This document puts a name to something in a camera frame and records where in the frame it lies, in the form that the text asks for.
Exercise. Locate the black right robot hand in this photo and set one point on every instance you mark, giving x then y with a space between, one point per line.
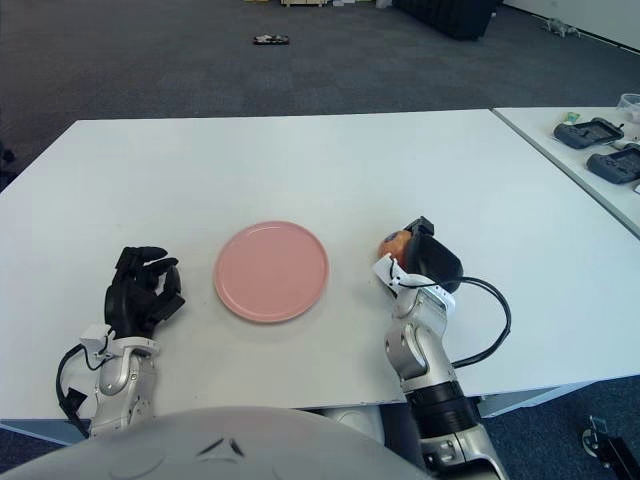
432 260

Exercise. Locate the grey robot torso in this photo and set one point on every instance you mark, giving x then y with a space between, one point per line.
175 450

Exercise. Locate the light wooden pallet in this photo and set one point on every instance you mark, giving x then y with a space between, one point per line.
302 2

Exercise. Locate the small green package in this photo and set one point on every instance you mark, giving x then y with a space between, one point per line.
572 117

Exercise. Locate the red yellow apple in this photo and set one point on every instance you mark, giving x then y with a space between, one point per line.
392 246

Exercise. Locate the dark grey handheld controller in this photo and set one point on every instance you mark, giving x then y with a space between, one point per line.
615 165
585 134

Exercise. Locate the white table underframe beam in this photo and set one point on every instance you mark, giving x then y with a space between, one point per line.
520 400

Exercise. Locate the grey quadruped robot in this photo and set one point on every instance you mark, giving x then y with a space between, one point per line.
562 26

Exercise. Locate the black cabinet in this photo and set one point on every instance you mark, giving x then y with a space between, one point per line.
450 17

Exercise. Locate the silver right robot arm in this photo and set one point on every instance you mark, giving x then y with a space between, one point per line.
420 355

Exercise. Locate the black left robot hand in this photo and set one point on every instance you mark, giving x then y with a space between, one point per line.
130 300

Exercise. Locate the pink round plate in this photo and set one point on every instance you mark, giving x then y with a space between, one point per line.
271 272

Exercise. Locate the flat black item on floor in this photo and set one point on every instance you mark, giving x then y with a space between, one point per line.
271 39

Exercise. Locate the black wheeled stand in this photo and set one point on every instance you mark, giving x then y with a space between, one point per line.
617 447

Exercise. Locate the clear plastic container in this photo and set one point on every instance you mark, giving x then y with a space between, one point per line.
631 105

